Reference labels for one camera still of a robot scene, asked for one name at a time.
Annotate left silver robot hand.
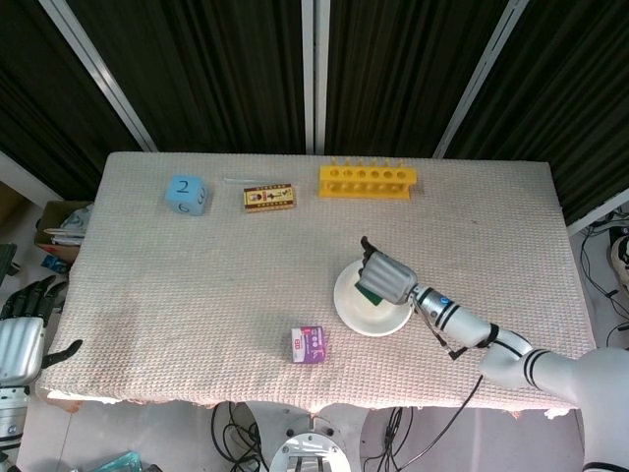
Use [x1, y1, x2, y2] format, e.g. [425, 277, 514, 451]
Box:
[0, 274, 84, 389]

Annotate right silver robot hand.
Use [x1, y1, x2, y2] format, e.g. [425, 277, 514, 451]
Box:
[356, 236, 420, 305]

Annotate green sponge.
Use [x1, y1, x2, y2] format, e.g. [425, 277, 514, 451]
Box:
[353, 279, 385, 306]

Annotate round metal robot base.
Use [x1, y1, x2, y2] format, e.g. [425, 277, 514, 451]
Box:
[267, 431, 351, 472]

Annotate white round plate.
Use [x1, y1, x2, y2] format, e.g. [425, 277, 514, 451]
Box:
[333, 259, 414, 338]

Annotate yellow test tube rack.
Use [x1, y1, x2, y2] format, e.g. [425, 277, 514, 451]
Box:
[317, 157, 421, 202]

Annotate purple small carton box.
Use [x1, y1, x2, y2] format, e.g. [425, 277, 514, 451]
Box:
[290, 324, 328, 366]

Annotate cardboard box with clutter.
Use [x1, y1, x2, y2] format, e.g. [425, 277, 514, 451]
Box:
[32, 200, 94, 247]

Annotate yellow brown printed box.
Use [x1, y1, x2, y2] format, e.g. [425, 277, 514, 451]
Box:
[243, 183, 300, 214]

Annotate beige textured table cloth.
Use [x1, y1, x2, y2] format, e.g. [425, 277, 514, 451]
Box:
[36, 150, 615, 424]

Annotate blue numbered foam cube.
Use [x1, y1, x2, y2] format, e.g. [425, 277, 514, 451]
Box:
[163, 175, 208, 217]

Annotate black corrugated curtain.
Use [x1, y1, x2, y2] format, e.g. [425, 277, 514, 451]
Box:
[0, 0, 629, 225]

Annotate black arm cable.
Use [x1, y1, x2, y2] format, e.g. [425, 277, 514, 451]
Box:
[392, 373, 486, 472]

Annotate white metal frame post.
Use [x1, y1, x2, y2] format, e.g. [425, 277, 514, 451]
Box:
[37, 0, 158, 152]
[301, 0, 331, 154]
[431, 0, 533, 159]

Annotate black floor cables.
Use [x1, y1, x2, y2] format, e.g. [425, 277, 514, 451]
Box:
[210, 401, 269, 472]
[579, 208, 629, 358]

